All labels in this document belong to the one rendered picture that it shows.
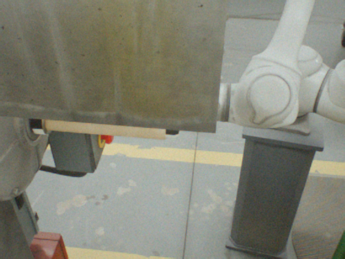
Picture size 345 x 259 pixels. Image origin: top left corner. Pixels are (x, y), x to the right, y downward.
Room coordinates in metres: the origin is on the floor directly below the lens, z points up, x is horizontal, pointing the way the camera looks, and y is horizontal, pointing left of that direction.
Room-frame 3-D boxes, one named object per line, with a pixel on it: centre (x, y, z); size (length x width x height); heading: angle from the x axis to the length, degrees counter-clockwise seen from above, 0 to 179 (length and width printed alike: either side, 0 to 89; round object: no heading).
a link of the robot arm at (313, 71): (1.16, -0.42, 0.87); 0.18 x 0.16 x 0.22; 58
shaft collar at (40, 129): (0.48, 0.20, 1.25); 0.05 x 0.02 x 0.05; 173
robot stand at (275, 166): (1.16, -0.41, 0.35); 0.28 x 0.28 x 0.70; 75
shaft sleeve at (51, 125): (0.47, 0.10, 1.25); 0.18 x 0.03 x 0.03; 83
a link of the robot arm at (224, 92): (0.76, -0.10, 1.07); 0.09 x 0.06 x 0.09; 173
